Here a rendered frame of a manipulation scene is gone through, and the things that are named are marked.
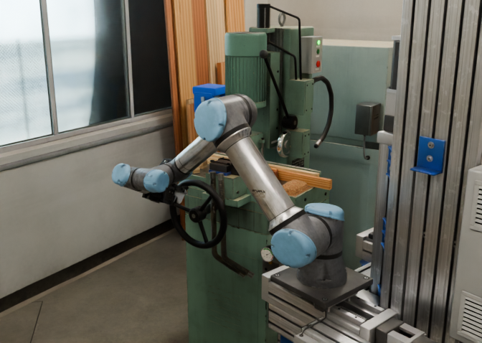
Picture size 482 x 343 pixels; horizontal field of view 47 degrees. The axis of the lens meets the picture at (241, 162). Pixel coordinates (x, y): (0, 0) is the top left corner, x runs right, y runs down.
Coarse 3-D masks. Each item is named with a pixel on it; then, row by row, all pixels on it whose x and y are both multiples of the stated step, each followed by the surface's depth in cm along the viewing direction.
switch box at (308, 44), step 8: (304, 40) 246; (312, 40) 244; (320, 40) 249; (304, 48) 246; (312, 48) 244; (320, 48) 250; (304, 56) 247; (312, 56) 246; (320, 56) 251; (304, 64) 248; (312, 64) 247; (304, 72) 249; (312, 72) 248
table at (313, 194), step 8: (208, 168) 253; (192, 176) 243; (200, 176) 241; (248, 192) 227; (304, 192) 220; (312, 192) 226; (232, 200) 221; (240, 200) 221; (248, 200) 226; (296, 200) 215; (304, 200) 221; (312, 200) 227
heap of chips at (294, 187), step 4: (292, 180) 224; (296, 180) 223; (284, 184) 221; (288, 184) 220; (292, 184) 220; (296, 184) 220; (300, 184) 221; (304, 184) 223; (284, 188) 219; (288, 188) 218; (292, 188) 218; (296, 188) 218; (300, 188) 219; (304, 188) 222; (308, 188) 225; (288, 192) 218; (292, 192) 217; (296, 192) 218; (300, 192) 219
